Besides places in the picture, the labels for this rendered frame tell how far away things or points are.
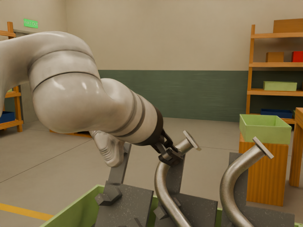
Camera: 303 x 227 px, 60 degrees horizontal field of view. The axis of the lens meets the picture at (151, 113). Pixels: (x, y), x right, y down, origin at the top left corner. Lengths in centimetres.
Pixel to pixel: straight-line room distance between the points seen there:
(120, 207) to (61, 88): 56
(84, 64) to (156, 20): 683
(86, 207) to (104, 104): 66
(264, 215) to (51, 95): 54
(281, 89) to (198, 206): 555
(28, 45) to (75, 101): 7
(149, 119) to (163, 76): 656
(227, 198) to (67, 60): 47
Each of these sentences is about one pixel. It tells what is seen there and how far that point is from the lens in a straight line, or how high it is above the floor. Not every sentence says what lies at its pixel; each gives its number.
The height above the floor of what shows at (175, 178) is 107.
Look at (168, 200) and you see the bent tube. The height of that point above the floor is 104.
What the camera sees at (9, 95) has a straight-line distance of 582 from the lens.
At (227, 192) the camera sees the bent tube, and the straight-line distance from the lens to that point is 62.
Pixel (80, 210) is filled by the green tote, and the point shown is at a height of 92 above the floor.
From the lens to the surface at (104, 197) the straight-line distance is 74.
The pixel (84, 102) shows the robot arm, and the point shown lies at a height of 132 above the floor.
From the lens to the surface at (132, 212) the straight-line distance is 75.
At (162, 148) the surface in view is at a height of 122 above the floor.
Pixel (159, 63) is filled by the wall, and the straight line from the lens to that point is 697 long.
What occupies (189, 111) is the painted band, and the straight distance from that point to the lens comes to 686.
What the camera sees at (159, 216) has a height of 101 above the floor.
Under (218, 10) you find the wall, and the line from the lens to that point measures 679.
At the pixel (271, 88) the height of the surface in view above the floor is 88.
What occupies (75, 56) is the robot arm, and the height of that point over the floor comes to 137.
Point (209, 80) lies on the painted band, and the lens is 669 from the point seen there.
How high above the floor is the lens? 136
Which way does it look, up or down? 10 degrees down
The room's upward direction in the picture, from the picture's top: straight up
